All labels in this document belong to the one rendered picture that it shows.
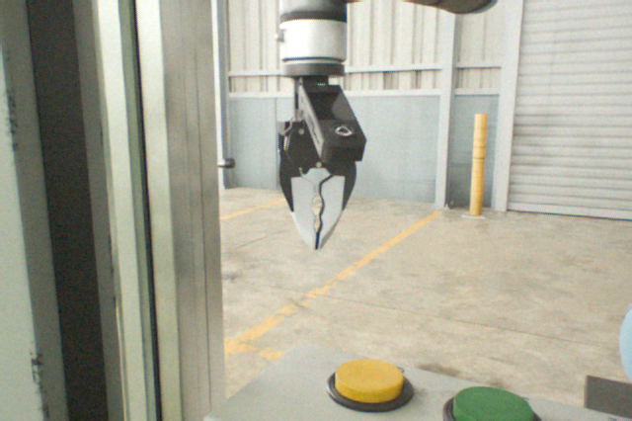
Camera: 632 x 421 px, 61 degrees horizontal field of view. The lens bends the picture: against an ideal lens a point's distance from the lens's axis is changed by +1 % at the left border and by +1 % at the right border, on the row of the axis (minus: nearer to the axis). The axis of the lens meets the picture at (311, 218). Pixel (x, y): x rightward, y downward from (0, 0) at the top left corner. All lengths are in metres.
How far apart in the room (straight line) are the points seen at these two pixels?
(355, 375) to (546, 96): 5.58
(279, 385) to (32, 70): 0.22
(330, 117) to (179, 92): 0.27
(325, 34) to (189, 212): 0.33
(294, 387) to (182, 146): 0.16
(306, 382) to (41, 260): 0.18
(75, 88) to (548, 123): 5.68
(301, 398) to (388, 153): 6.01
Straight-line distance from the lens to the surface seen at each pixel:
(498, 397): 0.32
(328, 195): 0.61
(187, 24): 0.32
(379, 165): 6.34
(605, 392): 0.71
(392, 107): 6.26
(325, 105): 0.57
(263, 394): 0.33
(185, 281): 0.32
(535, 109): 5.84
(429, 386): 0.34
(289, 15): 0.61
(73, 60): 0.23
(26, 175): 0.21
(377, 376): 0.33
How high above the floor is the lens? 1.06
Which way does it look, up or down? 12 degrees down
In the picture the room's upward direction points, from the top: straight up
